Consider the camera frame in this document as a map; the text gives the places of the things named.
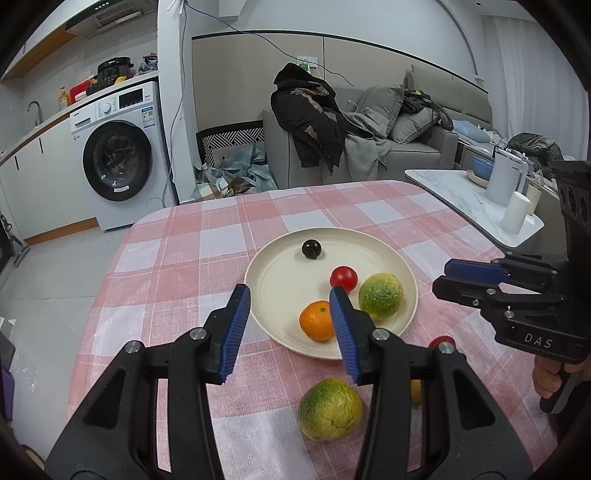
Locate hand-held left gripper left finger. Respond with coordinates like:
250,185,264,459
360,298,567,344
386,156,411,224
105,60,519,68
45,283,251,480

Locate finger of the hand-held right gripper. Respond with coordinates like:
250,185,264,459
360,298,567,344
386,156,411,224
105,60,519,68
444,256,559,291
433,275,509,312

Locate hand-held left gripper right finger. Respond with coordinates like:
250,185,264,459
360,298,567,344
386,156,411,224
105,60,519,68
329,286,548,480

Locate orange mandarin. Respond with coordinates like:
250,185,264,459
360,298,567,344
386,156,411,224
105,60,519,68
299,300,337,342

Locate green mottled citrus fruit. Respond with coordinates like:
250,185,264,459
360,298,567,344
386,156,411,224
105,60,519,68
358,272,404,321

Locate cream round plate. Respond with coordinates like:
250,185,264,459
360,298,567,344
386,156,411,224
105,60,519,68
244,227,419,361

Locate pale yellow wrinkled citrus fruit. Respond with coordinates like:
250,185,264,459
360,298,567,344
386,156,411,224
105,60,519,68
298,378,363,440

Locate person's right hand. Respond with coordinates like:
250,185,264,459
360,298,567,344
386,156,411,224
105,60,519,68
532,355,589,398

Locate white cylindrical cup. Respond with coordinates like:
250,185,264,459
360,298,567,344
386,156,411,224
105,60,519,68
501,191,529,234

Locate marble coffee table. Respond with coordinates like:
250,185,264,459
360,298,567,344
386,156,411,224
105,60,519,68
404,168,546,250

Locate pink checkered tablecloth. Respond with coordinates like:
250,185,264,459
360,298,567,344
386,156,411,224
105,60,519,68
67,180,561,480

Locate beige cup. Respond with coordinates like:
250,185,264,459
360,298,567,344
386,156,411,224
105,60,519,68
526,182,543,216

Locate white electric kettle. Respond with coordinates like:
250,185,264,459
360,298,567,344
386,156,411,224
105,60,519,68
487,150,527,207

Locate blue bowl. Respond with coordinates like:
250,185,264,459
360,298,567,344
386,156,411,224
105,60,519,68
472,156,495,182

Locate grey sofa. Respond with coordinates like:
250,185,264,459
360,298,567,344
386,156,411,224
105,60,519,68
262,69,490,190

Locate dark puffer jacket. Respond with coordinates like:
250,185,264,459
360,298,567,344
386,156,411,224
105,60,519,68
505,132,564,169

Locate light blue cloth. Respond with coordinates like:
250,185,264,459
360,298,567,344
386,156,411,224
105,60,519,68
452,119,492,144

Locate small grey cushion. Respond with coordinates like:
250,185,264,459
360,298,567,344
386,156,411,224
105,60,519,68
388,108,441,144

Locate grey blanket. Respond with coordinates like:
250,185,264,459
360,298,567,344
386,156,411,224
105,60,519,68
342,113,393,181

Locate teal paper bags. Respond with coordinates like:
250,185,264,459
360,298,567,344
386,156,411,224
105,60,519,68
193,143,278,201

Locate pile of dark clothes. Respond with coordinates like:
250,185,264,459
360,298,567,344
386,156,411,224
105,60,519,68
402,88,455,132

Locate large grey cushion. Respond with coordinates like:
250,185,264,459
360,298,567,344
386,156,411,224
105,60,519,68
358,85,406,137

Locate black white patterned basket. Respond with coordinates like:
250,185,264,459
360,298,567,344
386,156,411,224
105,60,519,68
196,121,266,171

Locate white washing machine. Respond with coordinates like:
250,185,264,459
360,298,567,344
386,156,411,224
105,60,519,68
69,80,178,232

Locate black jacket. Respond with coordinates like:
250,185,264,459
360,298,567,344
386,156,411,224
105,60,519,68
270,63,348,174

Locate stick vacuum cleaner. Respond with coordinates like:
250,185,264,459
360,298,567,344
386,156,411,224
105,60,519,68
0,215,31,268

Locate white kitchen counter cabinet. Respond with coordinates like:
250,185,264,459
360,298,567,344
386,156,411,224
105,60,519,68
0,108,100,245

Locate black pressure cooker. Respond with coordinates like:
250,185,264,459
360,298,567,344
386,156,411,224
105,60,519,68
97,56,136,86

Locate red box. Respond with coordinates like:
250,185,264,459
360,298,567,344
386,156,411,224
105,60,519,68
69,79,100,100

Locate range hood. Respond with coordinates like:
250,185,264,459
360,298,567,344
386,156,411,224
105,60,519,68
65,0,158,38

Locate white upper kitchen cabinets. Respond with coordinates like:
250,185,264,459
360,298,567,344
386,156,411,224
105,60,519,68
0,0,77,81

